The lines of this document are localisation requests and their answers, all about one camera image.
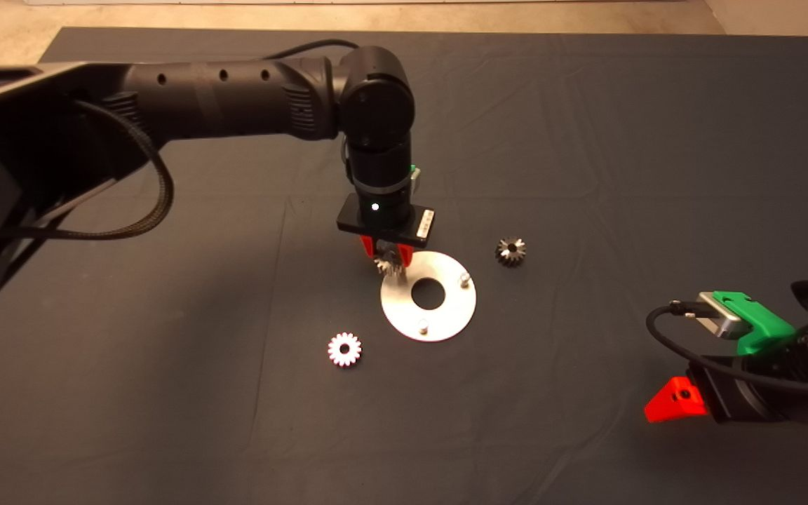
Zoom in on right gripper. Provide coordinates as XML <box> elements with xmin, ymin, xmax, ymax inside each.
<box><xmin>644</xmin><ymin>335</ymin><xmax>808</xmax><ymax>424</ymax></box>

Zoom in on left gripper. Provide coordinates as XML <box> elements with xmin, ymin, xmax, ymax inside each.
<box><xmin>337</xmin><ymin>187</ymin><xmax>437</xmax><ymax>268</ymax></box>

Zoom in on round metal carrier plate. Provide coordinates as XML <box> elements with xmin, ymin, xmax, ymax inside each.
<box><xmin>380</xmin><ymin>250</ymin><xmax>478</xmax><ymax>343</ymax></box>

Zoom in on dark grey table cloth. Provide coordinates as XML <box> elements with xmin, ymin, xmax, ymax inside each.
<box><xmin>0</xmin><ymin>27</ymin><xmax>808</xmax><ymax>505</ymax></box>

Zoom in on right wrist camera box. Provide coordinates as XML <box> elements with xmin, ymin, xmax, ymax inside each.
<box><xmin>699</xmin><ymin>292</ymin><xmax>752</xmax><ymax>340</ymax></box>

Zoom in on right green camera mount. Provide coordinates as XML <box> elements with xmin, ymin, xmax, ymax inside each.
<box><xmin>713</xmin><ymin>291</ymin><xmax>796</xmax><ymax>355</ymax></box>

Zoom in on thin left arm cable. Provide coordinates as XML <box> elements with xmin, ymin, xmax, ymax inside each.
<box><xmin>264</xmin><ymin>39</ymin><xmax>361</xmax><ymax>61</ymax></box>

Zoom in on black braided cable loop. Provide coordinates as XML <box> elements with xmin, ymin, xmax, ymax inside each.
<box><xmin>0</xmin><ymin>100</ymin><xmax>175</xmax><ymax>243</ymax></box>

